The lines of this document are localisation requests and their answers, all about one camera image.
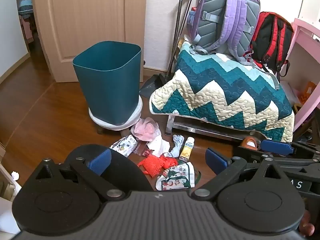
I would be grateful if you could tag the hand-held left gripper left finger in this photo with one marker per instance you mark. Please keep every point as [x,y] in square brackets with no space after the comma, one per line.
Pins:
[101,161]

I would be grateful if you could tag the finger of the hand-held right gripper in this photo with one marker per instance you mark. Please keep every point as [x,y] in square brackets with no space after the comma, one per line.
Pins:
[275,147]
[247,152]

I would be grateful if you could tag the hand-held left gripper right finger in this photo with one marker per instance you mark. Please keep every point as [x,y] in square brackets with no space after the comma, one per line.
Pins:
[215,158]

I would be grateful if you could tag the white cartoon printed wrapper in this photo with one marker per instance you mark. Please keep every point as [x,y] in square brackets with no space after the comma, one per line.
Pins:
[125,145]

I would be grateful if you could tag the small yellow bottle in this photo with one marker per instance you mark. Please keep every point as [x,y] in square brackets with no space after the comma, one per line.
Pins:
[187,151]

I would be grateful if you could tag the grey white wrapper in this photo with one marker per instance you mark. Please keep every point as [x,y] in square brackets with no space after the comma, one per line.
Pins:
[178,142]

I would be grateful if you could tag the green white printed bag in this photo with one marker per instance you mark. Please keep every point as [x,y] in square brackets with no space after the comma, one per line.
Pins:
[177,177]

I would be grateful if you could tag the clear wrapper with red bits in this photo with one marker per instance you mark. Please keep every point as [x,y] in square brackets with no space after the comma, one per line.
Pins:
[145,151]

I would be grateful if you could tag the red mesh bag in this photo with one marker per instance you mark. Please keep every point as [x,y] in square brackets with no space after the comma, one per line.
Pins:
[155,166]

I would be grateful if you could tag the pink plastic bag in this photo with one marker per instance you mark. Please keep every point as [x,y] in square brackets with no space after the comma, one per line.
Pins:
[146,130]

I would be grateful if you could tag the white tissue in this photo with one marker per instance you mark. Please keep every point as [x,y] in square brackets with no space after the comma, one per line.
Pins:
[158,146]

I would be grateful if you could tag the teal plastic trash bin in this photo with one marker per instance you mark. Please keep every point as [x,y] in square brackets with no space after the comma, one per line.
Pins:
[107,92]

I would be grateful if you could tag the person's right hand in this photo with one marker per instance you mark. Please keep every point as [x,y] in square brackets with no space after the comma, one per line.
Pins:
[308,228]

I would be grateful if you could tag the orange white rounded object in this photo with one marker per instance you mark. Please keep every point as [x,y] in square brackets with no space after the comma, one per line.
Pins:
[247,140]

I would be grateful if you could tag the white round stool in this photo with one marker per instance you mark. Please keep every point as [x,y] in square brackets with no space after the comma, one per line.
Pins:
[132,121]

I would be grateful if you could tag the orange package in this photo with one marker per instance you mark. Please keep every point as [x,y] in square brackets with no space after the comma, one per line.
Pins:
[308,92]

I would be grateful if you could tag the teal cream zigzag quilt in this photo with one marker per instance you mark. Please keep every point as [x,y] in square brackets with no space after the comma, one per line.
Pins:
[225,92]

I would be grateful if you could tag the red black backpack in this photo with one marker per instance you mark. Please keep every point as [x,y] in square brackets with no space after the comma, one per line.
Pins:
[270,37]

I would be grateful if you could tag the pink desk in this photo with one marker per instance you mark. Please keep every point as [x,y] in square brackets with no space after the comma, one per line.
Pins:
[301,27]

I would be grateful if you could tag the purple grey backpack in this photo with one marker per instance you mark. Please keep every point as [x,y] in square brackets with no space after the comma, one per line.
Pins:
[217,25]

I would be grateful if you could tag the light wooden door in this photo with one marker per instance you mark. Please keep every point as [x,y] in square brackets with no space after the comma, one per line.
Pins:
[87,17]

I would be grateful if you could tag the hanging clothes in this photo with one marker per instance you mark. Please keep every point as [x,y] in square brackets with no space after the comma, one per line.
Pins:
[26,12]

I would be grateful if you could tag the metal bench frame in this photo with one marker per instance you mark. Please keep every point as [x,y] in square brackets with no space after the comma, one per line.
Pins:
[200,128]

